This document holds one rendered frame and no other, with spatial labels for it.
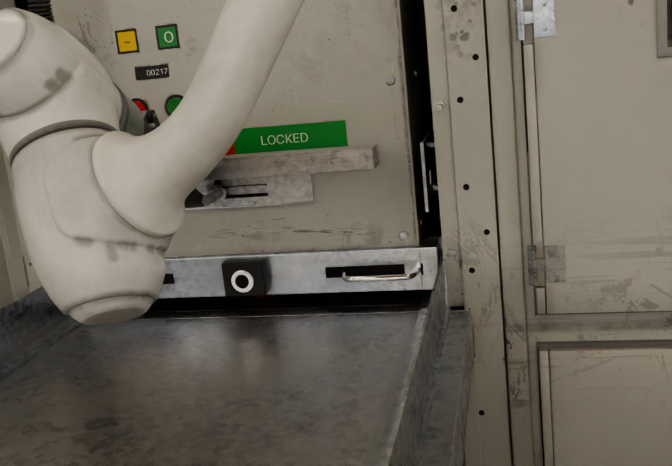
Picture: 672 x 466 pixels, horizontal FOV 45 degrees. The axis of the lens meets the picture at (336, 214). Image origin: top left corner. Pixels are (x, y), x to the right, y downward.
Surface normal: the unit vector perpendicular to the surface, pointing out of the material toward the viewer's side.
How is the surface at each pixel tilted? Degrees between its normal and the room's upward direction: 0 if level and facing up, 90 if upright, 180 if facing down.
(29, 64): 95
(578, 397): 90
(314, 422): 0
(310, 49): 90
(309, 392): 0
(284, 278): 90
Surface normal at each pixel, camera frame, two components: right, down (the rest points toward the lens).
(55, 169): -0.36, -0.36
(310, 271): -0.20, 0.22
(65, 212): -0.31, -0.16
